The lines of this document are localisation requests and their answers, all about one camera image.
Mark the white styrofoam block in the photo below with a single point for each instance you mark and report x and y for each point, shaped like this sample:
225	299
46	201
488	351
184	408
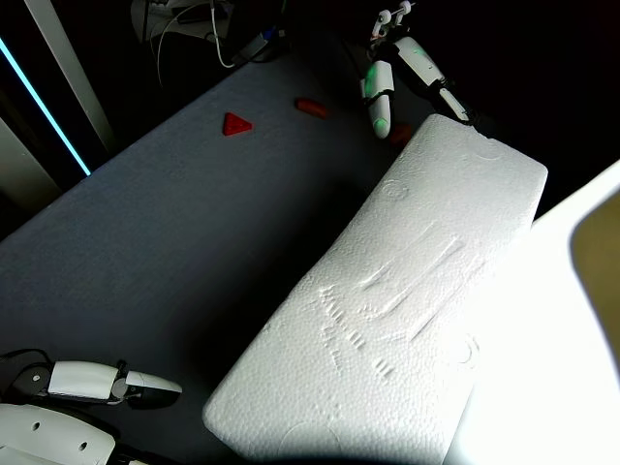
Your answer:
387	290

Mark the moulded styrofoam tray with hollows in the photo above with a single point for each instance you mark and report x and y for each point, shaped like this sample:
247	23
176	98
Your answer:
533	363

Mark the long orange toy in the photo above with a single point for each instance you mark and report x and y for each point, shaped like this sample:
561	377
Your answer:
312	107

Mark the blue connector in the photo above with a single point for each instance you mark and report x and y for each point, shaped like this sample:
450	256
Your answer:
269	35

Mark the grey adapter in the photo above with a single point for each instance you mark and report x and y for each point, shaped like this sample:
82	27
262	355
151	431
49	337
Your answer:
252	48

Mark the red triangle block with holes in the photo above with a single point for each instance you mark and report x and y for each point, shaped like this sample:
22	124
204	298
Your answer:
236	126

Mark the grey table cloth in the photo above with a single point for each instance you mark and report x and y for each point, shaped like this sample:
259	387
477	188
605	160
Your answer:
169	242

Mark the cyan light strip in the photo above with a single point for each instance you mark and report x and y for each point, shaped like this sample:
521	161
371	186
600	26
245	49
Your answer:
43	106

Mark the white panel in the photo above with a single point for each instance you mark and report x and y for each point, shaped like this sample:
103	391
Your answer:
19	169

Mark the white post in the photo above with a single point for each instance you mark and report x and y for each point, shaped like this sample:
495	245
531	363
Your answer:
72	72

